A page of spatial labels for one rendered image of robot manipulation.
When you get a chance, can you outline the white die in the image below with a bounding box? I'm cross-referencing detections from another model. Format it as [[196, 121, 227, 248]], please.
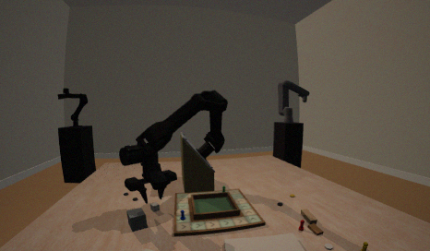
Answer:
[[150, 202, 160, 212]]

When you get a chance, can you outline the yellow pawn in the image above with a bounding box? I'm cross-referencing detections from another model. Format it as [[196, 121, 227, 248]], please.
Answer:
[[361, 242, 368, 251]]

